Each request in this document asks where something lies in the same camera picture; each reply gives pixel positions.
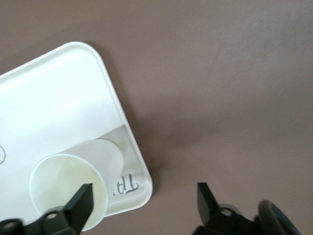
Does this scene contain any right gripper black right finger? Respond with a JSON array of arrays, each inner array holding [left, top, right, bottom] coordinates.
[[192, 182, 260, 235]]

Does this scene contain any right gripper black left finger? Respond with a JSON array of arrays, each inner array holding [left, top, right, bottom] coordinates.
[[0, 183, 95, 235]]

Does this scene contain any white paper cup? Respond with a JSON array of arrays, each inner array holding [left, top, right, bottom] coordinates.
[[29, 138, 124, 232]]

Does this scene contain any white bear print tray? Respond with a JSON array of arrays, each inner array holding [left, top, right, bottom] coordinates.
[[0, 41, 154, 218]]

